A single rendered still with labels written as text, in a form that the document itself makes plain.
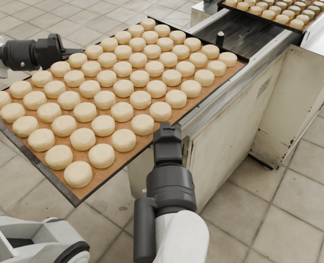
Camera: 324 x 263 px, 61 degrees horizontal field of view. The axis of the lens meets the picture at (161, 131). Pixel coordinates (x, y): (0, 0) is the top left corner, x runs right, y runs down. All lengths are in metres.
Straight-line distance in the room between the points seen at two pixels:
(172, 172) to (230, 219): 1.17
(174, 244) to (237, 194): 1.33
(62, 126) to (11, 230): 0.38
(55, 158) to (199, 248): 0.31
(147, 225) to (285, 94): 1.12
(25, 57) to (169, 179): 0.57
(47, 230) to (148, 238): 0.55
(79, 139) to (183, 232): 0.29
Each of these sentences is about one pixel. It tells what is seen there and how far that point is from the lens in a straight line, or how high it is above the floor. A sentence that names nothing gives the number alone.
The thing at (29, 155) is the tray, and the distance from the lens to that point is 0.62.
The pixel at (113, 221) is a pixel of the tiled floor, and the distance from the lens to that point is 1.60.
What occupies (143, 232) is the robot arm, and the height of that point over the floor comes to 1.04.
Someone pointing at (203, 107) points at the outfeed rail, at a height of 0.90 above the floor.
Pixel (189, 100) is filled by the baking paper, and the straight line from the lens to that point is 0.68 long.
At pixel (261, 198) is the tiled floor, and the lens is 1.74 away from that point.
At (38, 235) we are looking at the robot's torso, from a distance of 0.96.
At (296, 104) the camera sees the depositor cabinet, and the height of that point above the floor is 0.57.
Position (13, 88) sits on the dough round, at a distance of 0.76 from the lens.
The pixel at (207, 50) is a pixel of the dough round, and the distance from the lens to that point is 0.83.
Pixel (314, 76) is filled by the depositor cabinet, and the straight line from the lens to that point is 1.34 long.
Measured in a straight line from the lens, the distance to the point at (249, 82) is 1.04.
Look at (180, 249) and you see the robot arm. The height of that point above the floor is 1.06.
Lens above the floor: 1.44
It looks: 48 degrees down
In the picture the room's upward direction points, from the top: straight up
